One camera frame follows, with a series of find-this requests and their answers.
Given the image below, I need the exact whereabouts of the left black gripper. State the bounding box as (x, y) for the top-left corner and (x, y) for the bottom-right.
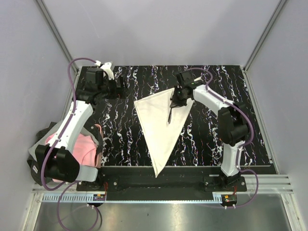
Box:
(98, 75), (130, 100)

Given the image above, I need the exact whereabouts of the white cloth napkin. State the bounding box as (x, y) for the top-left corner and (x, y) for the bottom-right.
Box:
(134, 89), (194, 177)

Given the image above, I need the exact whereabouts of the silver fork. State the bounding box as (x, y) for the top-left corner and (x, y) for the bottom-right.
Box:
(167, 107), (172, 124)

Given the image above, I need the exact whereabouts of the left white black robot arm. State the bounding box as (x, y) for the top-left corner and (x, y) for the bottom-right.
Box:
(35, 71), (128, 191)

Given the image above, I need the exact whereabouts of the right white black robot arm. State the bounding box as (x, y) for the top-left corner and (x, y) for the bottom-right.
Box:
(170, 85), (253, 191)

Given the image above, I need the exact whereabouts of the pink cloth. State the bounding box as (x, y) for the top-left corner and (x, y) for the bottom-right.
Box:
(45, 133), (98, 182)

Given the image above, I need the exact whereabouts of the grey cloth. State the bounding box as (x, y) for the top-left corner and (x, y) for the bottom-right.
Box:
(28, 142), (46, 159)

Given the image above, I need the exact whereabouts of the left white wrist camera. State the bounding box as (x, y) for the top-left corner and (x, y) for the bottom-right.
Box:
(100, 62), (115, 80)

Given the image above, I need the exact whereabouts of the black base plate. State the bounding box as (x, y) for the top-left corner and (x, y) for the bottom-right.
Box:
(77, 166), (247, 193)

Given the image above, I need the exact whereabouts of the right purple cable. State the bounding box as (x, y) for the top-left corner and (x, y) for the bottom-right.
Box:
(185, 67), (259, 209)

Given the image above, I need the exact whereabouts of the purple cable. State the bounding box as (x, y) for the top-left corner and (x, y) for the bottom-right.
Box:
(185, 67), (259, 209)
(40, 57), (102, 231)

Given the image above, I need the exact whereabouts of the left frame post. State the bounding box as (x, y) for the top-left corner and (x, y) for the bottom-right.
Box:
(35, 0), (73, 62)

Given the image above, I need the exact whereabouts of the frame post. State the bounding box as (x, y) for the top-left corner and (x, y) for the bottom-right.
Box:
(243, 0), (289, 73)
(35, 0), (73, 62)

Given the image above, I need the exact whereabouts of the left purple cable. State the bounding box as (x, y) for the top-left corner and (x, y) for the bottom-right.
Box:
(40, 57), (102, 231)

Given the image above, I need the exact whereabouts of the aluminium frame rail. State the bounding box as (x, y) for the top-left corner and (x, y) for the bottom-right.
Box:
(31, 174), (295, 194)

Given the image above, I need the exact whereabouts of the white slotted cable duct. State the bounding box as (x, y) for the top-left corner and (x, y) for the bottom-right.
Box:
(42, 193), (227, 204)

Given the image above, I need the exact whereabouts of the right frame post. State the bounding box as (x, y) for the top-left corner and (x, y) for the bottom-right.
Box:
(243, 0), (289, 73)

